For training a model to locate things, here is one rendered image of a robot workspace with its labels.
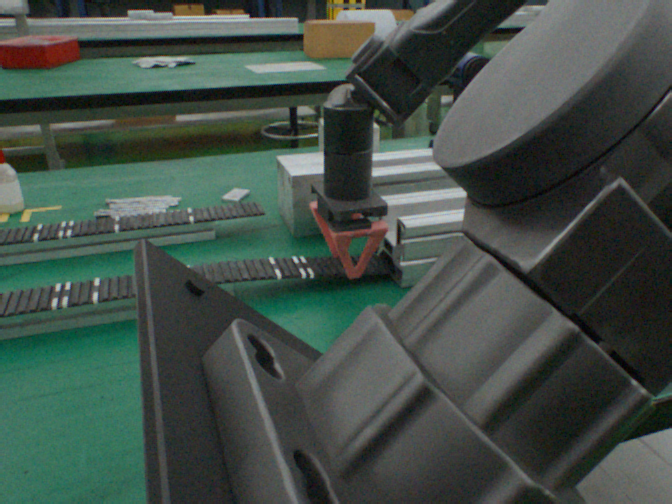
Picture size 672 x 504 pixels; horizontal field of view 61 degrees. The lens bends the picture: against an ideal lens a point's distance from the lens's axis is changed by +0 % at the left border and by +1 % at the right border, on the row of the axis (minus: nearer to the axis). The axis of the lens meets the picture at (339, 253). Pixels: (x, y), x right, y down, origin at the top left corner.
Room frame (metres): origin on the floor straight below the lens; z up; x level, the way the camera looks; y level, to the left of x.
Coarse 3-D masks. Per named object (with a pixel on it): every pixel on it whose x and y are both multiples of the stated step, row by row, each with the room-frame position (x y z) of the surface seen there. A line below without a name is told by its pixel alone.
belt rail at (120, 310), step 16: (224, 288) 0.57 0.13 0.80; (96, 304) 0.53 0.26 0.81; (112, 304) 0.54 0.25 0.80; (128, 304) 0.54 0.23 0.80; (0, 320) 0.50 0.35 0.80; (16, 320) 0.51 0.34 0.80; (32, 320) 0.51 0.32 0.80; (48, 320) 0.52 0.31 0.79; (64, 320) 0.52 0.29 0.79; (80, 320) 0.52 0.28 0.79; (96, 320) 0.53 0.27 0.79; (112, 320) 0.53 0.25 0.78; (0, 336) 0.50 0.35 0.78; (16, 336) 0.50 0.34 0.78
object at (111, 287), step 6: (114, 276) 0.58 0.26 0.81; (102, 282) 0.57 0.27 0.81; (108, 282) 0.56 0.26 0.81; (114, 282) 0.56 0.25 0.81; (120, 282) 0.57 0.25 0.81; (102, 288) 0.55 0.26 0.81; (108, 288) 0.55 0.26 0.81; (114, 288) 0.55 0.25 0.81; (120, 288) 0.55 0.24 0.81; (102, 294) 0.54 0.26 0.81; (108, 294) 0.54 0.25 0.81; (114, 294) 0.54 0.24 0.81; (120, 294) 0.54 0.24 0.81; (102, 300) 0.53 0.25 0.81; (108, 300) 0.53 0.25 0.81; (114, 300) 0.53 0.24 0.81
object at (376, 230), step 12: (324, 204) 0.62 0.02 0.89; (324, 216) 0.61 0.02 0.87; (336, 228) 0.58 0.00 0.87; (348, 228) 0.59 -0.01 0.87; (360, 228) 0.59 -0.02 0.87; (372, 228) 0.60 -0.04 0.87; (384, 228) 0.60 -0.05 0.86; (336, 240) 0.58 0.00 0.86; (372, 240) 0.61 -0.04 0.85; (372, 252) 0.61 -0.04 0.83; (348, 264) 0.60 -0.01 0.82; (360, 264) 0.61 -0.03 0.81; (348, 276) 0.61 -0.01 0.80; (360, 276) 0.61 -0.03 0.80
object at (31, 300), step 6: (30, 288) 0.55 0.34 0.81; (42, 288) 0.55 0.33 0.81; (24, 294) 0.54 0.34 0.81; (30, 294) 0.54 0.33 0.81; (36, 294) 0.54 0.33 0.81; (42, 294) 0.54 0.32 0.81; (24, 300) 0.52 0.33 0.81; (30, 300) 0.53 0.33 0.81; (36, 300) 0.52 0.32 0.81; (24, 306) 0.51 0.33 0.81; (30, 306) 0.51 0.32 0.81; (36, 306) 0.51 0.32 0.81; (18, 312) 0.50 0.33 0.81; (24, 312) 0.50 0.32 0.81; (30, 312) 0.50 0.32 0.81
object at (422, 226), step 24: (432, 192) 0.72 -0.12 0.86; (456, 192) 0.72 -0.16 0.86; (384, 216) 0.68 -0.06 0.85; (408, 216) 0.63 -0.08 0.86; (432, 216) 0.64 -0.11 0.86; (456, 216) 0.64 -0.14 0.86; (384, 240) 0.67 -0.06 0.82; (408, 240) 0.62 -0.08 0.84; (432, 240) 0.62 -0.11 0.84; (408, 264) 0.61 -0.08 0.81; (432, 264) 0.62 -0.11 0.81
